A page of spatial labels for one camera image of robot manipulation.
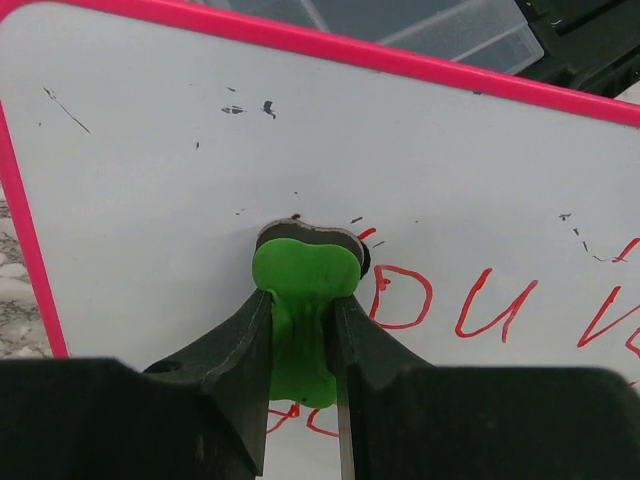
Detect green bone-shaped eraser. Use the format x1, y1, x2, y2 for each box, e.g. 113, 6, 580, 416
251, 218, 368, 409

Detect black plastic toolbox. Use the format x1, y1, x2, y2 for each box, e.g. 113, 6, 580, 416
210, 0, 639, 103

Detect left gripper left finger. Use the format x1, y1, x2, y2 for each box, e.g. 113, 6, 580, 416
1, 291, 271, 479

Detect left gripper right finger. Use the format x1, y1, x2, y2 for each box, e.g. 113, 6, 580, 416
333, 297, 639, 479

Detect pink framed whiteboard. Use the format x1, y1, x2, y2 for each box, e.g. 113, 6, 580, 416
1, 1, 639, 479

